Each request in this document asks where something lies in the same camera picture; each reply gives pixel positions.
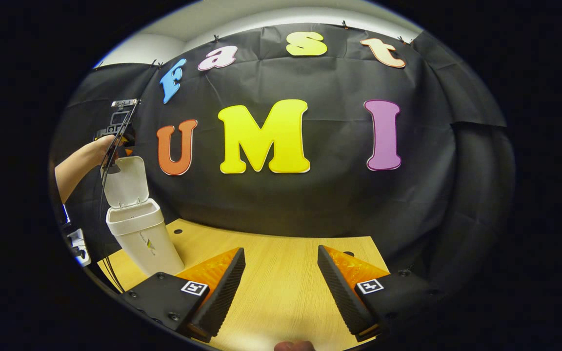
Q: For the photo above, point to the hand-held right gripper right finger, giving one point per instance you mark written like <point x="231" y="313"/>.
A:
<point x="342" y="297"/>

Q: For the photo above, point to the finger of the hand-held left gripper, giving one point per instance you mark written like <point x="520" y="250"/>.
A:
<point x="128" y="147"/>

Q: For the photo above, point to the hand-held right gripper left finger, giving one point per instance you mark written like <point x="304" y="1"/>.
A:
<point x="225" y="297"/>

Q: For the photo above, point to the white garbage bin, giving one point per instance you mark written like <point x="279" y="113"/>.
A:
<point x="144" y="243"/>

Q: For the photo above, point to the wooden desktop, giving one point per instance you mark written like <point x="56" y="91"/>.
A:
<point x="281" y="292"/>

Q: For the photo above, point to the computer monitor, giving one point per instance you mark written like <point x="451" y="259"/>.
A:
<point x="65" y="213"/>

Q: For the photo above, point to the black backdrop cloth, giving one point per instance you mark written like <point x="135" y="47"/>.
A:
<point x="334" y="195"/>

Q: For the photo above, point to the white side table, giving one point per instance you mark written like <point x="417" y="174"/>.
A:
<point x="78" y="241"/>

